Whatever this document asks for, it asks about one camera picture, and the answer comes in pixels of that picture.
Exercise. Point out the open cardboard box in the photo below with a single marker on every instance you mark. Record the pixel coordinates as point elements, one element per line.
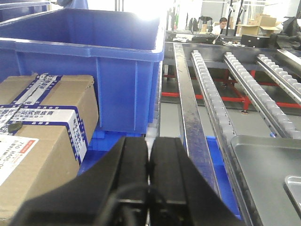
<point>263,25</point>

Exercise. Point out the steel rack divider rail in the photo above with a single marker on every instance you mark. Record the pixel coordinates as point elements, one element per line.
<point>191,128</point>

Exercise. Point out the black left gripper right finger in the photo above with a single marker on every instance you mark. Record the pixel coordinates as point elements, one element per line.
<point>185,198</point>

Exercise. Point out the taped cardboard box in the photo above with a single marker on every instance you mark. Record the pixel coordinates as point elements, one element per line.
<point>46,123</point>

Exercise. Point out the blue plastic bin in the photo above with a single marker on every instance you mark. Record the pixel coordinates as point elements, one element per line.
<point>121,50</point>

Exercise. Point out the seated person white shirt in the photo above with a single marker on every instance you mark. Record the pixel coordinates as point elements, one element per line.
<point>218,28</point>

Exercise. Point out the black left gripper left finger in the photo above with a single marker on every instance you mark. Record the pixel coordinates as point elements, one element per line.
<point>113,187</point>

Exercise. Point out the silver compartment tray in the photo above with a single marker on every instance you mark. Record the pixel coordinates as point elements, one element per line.
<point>293,189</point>

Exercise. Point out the white roller track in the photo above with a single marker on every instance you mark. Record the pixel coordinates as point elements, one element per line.
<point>282,78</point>
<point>217,112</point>
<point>278,122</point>

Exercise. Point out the large silver metal tray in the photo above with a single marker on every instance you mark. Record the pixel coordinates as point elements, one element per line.
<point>262,164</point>

